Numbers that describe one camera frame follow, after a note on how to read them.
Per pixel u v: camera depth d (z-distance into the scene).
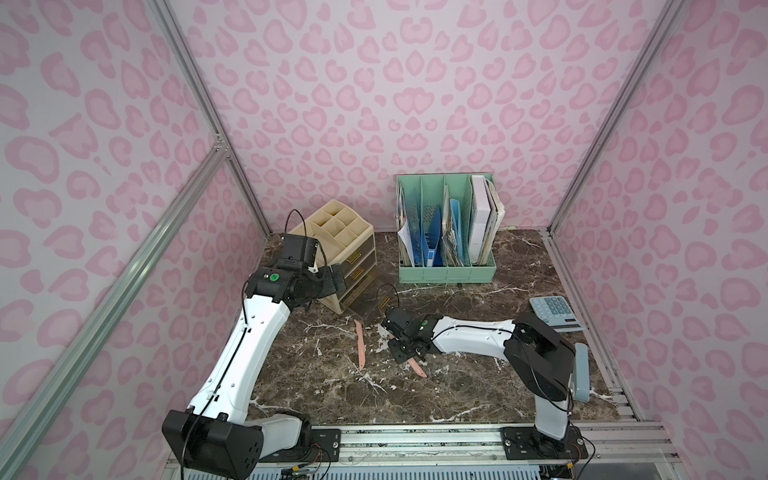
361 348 0.89
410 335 0.69
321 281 0.61
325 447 0.73
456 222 0.90
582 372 0.81
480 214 0.92
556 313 0.95
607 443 0.75
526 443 0.73
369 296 1.01
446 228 0.91
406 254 0.94
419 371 0.85
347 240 0.85
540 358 0.48
